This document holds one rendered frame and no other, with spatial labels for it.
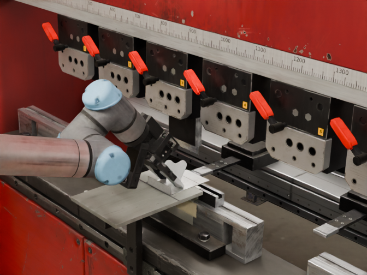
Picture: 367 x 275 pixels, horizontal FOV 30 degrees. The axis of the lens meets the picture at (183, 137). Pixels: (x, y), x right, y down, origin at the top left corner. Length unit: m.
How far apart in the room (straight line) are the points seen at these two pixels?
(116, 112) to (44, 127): 0.77
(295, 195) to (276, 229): 1.77
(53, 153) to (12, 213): 1.02
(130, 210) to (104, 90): 0.30
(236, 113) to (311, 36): 0.27
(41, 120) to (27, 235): 0.37
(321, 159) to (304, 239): 2.18
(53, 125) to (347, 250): 1.80
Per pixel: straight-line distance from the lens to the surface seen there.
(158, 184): 1.67
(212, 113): 1.53
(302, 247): 3.45
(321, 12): 1.29
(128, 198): 1.64
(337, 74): 1.29
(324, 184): 1.79
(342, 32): 1.27
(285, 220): 3.68
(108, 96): 1.45
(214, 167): 1.79
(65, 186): 1.99
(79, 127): 1.46
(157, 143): 1.59
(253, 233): 1.61
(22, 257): 2.34
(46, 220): 2.10
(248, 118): 1.46
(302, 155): 1.38
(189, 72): 1.52
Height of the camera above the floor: 1.74
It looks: 22 degrees down
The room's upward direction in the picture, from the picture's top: 1 degrees clockwise
